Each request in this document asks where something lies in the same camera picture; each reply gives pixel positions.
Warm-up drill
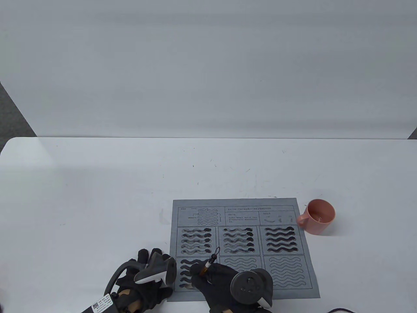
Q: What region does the person's right hand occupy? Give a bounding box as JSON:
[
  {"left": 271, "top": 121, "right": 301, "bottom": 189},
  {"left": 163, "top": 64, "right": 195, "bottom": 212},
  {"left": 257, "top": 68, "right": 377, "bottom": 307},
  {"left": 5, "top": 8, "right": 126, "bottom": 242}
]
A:
[{"left": 190, "top": 262, "right": 272, "bottom": 313}]

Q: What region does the person's left hand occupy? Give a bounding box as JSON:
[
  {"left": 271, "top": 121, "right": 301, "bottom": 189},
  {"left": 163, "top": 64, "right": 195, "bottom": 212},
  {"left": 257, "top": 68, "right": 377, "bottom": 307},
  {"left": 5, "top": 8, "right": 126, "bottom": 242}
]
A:
[{"left": 116, "top": 248, "right": 173, "bottom": 313}]

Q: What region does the grey water writing practice cloth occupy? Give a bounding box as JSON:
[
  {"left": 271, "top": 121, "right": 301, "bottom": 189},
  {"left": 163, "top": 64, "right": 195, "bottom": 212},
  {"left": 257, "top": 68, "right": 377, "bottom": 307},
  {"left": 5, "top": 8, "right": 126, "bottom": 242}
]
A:
[{"left": 167, "top": 198, "right": 320, "bottom": 302}]

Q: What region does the brown Chinese brush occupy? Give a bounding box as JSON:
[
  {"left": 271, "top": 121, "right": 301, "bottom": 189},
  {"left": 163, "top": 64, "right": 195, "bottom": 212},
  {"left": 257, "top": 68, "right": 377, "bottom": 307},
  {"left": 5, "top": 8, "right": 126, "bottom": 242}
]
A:
[{"left": 186, "top": 247, "right": 220, "bottom": 290}]

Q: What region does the person's left forearm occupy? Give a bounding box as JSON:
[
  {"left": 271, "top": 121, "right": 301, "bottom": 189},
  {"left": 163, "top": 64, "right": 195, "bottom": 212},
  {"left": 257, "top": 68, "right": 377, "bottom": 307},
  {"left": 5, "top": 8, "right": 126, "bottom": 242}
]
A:
[{"left": 117, "top": 290, "right": 141, "bottom": 313}]

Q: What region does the grey and white right controller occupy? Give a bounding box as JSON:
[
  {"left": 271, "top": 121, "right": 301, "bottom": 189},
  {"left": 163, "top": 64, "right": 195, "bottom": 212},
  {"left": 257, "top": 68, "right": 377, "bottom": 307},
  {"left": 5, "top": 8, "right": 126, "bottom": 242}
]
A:
[{"left": 230, "top": 269, "right": 274, "bottom": 308}]

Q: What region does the grey and white controller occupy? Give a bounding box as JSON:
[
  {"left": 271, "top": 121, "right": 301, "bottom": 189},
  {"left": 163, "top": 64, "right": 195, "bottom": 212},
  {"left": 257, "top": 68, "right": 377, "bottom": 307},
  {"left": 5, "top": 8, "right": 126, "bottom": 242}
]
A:
[
  {"left": 230, "top": 269, "right": 274, "bottom": 308},
  {"left": 104, "top": 253, "right": 177, "bottom": 294}
]

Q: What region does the grey and white left controller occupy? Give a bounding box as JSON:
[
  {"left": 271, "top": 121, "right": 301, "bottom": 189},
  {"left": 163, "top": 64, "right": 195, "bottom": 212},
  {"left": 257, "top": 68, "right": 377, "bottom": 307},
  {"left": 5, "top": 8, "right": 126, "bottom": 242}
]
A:
[{"left": 104, "top": 253, "right": 177, "bottom": 294}]

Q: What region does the pink mug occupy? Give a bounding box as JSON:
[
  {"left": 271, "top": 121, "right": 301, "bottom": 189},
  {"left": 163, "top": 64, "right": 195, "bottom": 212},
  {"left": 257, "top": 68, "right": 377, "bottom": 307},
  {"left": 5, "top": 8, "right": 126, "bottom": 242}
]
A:
[{"left": 296, "top": 199, "right": 336, "bottom": 235}]

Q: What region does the white backdrop panel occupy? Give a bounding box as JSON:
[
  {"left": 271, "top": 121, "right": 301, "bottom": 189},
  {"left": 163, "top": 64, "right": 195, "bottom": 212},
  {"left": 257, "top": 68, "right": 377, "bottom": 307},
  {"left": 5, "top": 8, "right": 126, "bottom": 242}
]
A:
[{"left": 0, "top": 0, "right": 417, "bottom": 140}]

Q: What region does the dark bead bracelet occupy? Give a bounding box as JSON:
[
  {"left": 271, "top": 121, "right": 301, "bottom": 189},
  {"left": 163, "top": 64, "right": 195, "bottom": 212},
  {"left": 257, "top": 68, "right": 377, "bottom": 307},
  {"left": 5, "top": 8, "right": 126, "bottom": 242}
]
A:
[{"left": 110, "top": 292, "right": 131, "bottom": 313}]

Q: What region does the black labelled left wrist camera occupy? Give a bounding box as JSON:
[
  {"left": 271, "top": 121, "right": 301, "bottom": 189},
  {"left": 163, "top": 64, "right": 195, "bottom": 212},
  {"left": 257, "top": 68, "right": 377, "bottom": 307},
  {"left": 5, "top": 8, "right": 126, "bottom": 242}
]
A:
[{"left": 80, "top": 292, "right": 118, "bottom": 313}]

